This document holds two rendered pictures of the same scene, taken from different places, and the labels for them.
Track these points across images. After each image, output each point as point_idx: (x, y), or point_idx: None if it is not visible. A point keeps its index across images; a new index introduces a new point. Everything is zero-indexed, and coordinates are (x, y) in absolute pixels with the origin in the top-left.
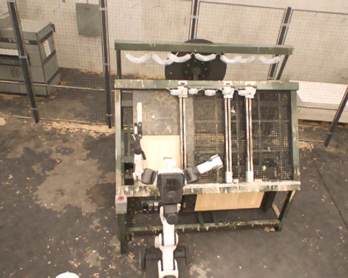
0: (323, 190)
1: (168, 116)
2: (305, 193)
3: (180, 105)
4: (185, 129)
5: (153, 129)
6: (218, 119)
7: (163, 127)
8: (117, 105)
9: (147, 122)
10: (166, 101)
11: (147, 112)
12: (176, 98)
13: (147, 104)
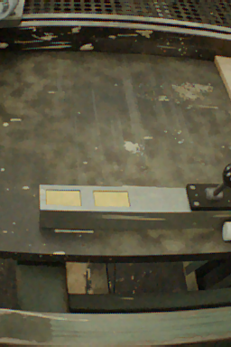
0: (213, 3)
1: (121, 86)
2: None
3: (61, 27)
4: (185, 21)
5: (214, 148)
6: (10, 297)
7: (192, 110)
8: (74, 331)
9: (178, 179)
10: (26, 89)
11: (103, 177)
12: (13, 60)
13: (48, 172)
